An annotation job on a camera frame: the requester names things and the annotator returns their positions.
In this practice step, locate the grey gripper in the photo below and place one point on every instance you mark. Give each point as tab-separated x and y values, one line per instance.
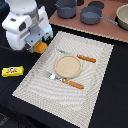
36	35

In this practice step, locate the golden bread loaf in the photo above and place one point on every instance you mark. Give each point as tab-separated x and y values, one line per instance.
40	47

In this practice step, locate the yellow butter box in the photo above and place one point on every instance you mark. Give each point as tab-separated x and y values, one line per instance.
12	71

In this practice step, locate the small milk carton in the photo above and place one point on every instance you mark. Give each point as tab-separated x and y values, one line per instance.
48	35

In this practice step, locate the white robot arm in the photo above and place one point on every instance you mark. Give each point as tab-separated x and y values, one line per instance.
26	24

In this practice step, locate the grey cooking pot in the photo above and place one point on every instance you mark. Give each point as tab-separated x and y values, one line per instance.
66	8

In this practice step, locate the round beige plate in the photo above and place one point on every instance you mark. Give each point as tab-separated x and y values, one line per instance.
68	66

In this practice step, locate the black round burner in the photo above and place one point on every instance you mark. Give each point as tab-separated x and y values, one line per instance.
98	4

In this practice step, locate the brown wooden board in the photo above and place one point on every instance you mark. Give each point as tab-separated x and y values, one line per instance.
103	28

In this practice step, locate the woven beige placemat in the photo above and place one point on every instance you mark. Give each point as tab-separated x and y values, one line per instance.
66	102

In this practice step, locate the cream bowl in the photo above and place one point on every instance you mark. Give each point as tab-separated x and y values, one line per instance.
122	15

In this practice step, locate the wooden handled fork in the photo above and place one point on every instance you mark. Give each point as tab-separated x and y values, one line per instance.
64	80

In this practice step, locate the grey saucepan with handle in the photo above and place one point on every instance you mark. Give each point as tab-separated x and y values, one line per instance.
91	15

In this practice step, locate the wooden handled knife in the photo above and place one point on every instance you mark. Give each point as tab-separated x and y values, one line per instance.
78	55

